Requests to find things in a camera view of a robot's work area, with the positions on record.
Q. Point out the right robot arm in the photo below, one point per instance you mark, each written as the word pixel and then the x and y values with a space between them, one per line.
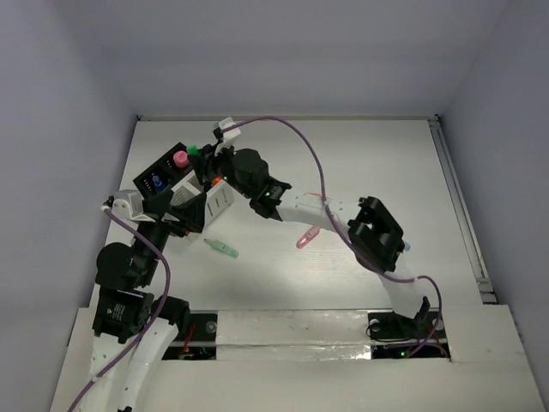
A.
pixel 366 226

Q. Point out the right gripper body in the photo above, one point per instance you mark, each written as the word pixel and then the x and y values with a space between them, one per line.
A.
pixel 223 164

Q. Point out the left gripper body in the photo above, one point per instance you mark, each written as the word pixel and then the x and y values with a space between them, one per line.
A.
pixel 167 212

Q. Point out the green-capped black highlighter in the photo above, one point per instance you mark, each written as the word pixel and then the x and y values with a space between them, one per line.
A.
pixel 193 150

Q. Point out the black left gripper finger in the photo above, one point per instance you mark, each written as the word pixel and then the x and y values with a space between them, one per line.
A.
pixel 191 214
pixel 158 204

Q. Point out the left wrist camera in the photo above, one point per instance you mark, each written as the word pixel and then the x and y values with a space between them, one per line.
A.
pixel 125 204

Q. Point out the white slotted organizer box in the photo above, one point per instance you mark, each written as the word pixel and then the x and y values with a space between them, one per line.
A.
pixel 219 197

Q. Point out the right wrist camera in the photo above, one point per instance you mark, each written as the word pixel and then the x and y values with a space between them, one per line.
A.
pixel 226 133

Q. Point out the pink-capped clear pencil tube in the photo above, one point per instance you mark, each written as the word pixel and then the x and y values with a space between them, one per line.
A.
pixel 181 159

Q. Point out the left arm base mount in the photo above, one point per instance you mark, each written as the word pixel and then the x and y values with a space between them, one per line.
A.
pixel 198 343

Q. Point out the aluminium side rail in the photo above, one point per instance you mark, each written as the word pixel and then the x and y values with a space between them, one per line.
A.
pixel 472 246

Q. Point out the black slotted organizer box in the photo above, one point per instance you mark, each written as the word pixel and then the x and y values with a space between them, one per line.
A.
pixel 165 169

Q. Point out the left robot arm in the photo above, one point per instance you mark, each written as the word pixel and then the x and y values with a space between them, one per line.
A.
pixel 136 319

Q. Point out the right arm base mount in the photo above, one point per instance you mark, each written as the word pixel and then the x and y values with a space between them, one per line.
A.
pixel 395 337

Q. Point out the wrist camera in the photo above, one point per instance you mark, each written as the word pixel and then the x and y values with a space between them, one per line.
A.
pixel 226 133
pixel 125 204

